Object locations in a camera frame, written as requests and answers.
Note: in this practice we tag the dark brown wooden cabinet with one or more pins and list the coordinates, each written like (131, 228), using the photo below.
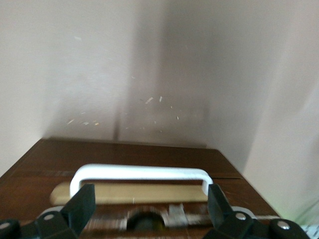
(124, 156)

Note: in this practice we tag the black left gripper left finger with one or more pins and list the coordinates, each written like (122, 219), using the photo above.
(74, 214)

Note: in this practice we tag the light wood drawer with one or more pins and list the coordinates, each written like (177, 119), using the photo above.
(32, 189)

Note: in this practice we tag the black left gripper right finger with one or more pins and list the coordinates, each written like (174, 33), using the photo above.
(223, 219)

